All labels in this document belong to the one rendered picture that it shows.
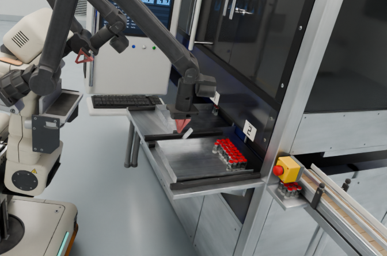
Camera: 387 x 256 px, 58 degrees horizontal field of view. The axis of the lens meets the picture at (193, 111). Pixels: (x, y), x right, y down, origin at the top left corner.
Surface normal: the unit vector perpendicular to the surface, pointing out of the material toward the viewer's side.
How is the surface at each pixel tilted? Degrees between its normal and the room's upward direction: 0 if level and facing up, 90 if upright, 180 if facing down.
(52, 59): 89
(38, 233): 0
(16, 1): 90
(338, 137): 90
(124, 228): 0
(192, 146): 0
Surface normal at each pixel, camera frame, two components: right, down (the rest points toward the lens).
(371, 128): 0.40, 0.47
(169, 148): 0.18, -0.88
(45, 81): 0.10, 0.58
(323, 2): -0.90, 0.03
